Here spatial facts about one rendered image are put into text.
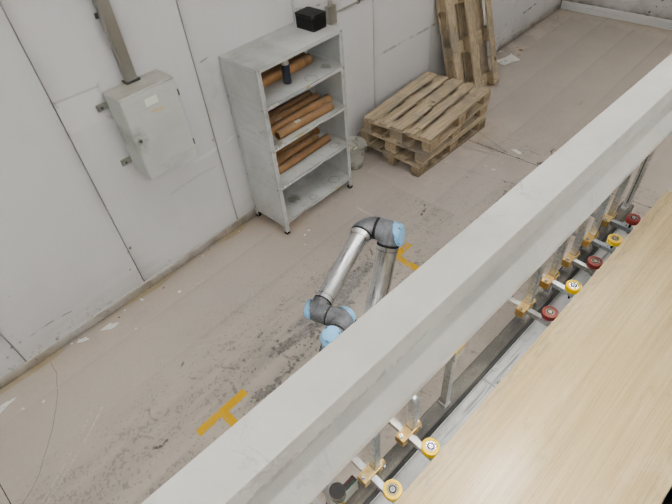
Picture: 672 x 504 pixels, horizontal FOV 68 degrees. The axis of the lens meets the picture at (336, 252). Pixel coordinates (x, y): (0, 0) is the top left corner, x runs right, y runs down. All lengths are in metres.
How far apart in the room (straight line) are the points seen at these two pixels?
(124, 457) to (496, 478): 2.32
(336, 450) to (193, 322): 3.40
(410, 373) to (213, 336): 3.22
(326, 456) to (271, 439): 0.11
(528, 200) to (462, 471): 1.57
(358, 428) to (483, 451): 1.65
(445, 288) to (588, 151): 0.47
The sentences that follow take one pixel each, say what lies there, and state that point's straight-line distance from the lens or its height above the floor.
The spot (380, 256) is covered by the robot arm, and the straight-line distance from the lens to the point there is 2.54.
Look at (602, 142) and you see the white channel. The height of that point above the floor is 2.46.
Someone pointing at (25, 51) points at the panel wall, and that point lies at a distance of 3.44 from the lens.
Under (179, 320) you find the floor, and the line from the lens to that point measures 4.13.
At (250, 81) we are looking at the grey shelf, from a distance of 3.81.
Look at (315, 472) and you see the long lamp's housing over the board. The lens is 0.73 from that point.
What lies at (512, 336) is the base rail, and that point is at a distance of 2.96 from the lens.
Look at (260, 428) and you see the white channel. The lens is 0.66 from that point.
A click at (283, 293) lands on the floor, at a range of 4.06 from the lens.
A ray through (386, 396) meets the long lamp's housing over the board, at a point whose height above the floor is 2.37.
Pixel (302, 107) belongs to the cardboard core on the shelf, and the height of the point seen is 0.94.
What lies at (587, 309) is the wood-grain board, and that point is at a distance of 2.93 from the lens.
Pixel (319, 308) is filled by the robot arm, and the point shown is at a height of 1.30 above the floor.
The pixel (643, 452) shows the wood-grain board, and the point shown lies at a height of 0.90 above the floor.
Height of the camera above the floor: 3.04
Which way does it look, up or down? 45 degrees down
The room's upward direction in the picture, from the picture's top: 6 degrees counter-clockwise
